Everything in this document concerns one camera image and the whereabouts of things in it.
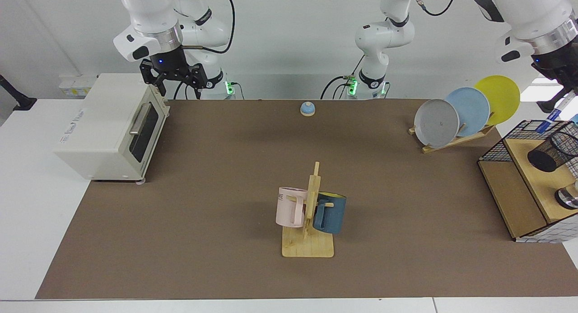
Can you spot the light blue plate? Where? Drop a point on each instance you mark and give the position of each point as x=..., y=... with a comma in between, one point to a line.
x=472, y=109

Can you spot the brown table cloth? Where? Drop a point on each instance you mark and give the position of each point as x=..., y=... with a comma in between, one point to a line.
x=226, y=259

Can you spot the yellow plate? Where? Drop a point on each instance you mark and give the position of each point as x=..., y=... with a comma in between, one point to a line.
x=501, y=96

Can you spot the pale toaster oven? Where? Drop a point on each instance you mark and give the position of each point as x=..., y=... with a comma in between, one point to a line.
x=104, y=128

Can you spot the wooden cup stand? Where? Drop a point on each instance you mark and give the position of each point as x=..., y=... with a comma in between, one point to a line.
x=307, y=247

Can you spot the silver round metal object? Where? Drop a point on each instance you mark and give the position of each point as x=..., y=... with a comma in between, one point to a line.
x=568, y=198

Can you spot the wooden plate rack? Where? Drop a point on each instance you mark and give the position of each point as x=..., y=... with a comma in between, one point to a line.
x=451, y=142

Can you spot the blue and white marker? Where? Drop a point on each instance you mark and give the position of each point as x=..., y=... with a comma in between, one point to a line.
x=560, y=107

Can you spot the black mesh pen holder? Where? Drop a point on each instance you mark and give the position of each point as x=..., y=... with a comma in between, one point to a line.
x=546, y=159

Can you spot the white wall socket strip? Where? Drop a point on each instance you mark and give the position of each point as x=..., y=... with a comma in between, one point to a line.
x=76, y=87

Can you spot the small blue round bell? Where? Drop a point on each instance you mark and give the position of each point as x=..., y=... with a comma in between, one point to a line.
x=307, y=108

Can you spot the dark teal mug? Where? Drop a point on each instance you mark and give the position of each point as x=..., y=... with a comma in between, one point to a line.
x=334, y=213

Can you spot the black stand foot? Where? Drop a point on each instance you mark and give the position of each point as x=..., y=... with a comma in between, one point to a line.
x=22, y=103
x=547, y=107

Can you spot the grey plate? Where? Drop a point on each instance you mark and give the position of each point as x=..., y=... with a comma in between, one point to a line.
x=435, y=123

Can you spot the pink mug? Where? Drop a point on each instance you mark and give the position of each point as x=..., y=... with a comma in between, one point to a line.
x=286, y=209

